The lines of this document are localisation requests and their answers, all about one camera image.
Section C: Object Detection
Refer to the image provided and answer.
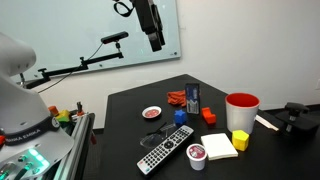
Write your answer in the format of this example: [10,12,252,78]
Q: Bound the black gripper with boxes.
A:
[133,0,167,53]

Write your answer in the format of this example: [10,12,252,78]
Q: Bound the blue marker box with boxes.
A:
[184,82,201,115]

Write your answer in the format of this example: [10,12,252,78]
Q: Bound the white mug red inside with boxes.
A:
[225,92,261,135]

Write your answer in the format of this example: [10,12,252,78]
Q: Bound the orange cloth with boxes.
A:
[166,89,188,108]

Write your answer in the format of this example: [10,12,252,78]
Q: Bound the glass whiteboard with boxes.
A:
[0,0,183,83]

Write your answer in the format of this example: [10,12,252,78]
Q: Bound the small white pizza plate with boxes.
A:
[141,105,163,120]

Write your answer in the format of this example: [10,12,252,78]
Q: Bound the blue star block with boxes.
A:
[173,109,188,127]

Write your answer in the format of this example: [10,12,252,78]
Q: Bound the orange arch block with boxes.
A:
[200,106,218,126]

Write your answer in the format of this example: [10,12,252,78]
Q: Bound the clear safety glasses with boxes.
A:
[139,121,178,149]

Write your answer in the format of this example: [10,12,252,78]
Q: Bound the white remote control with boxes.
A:
[136,124,195,177]

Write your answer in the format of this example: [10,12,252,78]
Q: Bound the yellow green block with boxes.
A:
[54,109,72,124]

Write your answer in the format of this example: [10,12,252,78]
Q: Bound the white notepad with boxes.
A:
[200,132,239,161]

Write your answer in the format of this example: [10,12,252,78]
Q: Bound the white coffee pod cup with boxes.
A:
[185,143,208,171]

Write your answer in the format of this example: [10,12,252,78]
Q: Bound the small orange block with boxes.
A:
[47,105,60,117]

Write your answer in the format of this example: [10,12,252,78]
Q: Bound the yellow pentagon block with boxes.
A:
[231,129,250,152]

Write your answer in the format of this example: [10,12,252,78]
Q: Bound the flat wooden stick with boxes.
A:
[255,114,280,132]

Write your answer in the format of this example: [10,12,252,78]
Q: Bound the black clamp stand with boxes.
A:
[274,101,320,135]

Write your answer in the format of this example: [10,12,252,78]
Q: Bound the black camera on boom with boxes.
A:
[100,31,130,45]

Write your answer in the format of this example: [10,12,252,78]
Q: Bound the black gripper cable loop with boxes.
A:
[112,0,137,18]

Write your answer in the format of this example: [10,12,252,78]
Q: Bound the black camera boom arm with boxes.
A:
[19,41,125,90]

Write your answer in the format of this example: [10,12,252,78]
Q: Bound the thin black camera cable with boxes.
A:
[37,42,105,94]

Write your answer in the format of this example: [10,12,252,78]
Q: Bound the small black rail clamp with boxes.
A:
[75,101,85,117]

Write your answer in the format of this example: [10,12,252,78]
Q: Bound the aluminium frame rail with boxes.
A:
[53,112,97,180]

